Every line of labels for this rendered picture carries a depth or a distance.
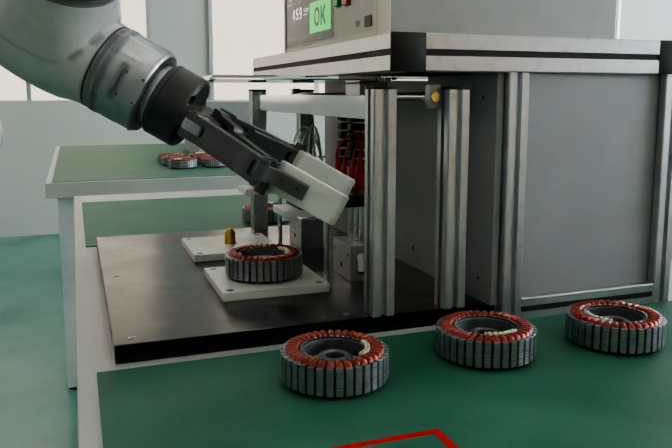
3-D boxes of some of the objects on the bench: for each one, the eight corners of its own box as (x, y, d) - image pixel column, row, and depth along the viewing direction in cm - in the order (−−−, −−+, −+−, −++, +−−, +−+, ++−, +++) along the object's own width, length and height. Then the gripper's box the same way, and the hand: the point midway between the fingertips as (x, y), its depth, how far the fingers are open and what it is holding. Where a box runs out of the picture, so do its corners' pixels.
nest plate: (194, 262, 117) (194, 255, 117) (181, 244, 131) (181, 237, 131) (282, 255, 123) (282, 248, 122) (261, 239, 137) (261, 232, 136)
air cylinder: (300, 249, 128) (300, 218, 127) (289, 241, 135) (288, 212, 134) (327, 247, 129) (327, 216, 129) (314, 239, 136) (314, 210, 135)
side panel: (501, 323, 93) (509, 72, 89) (489, 316, 96) (496, 73, 92) (668, 302, 103) (684, 74, 98) (653, 296, 106) (667, 75, 101)
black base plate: (115, 365, 79) (114, 345, 79) (96, 248, 138) (96, 237, 138) (485, 319, 95) (486, 302, 94) (326, 232, 154) (326, 222, 154)
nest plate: (223, 302, 95) (223, 293, 95) (204, 275, 109) (203, 267, 109) (329, 291, 100) (329, 283, 100) (298, 267, 114) (298, 259, 114)
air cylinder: (349, 282, 105) (349, 245, 104) (332, 270, 112) (332, 235, 111) (381, 279, 107) (381, 243, 106) (362, 267, 114) (362, 233, 113)
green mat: (85, 247, 140) (85, 246, 140) (81, 203, 196) (81, 202, 196) (500, 218, 171) (501, 218, 171) (394, 187, 228) (394, 187, 228)
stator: (295, 223, 164) (295, 207, 163) (246, 226, 161) (246, 209, 160) (284, 215, 175) (284, 200, 174) (238, 217, 171) (238, 202, 171)
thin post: (322, 290, 100) (322, 220, 99) (319, 288, 102) (319, 218, 101) (333, 289, 101) (333, 220, 100) (329, 287, 102) (329, 218, 101)
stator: (272, 399, 69) (271, 363, 69) (289, 357, 80) (288, 325, 80) (388, 403, 68) (388, 366, 68) (389, 360, 79) (389, 328, 79)
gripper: (177, 124, 84) (336, 214, 84) (91, 134, 60) (315, 261, 60) (206, 68, 83) (367, 158, 83) (131, 54, 59) (359, 183, 59)
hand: (335, 196), depth 72 cm, fingers open, 13 cm apart
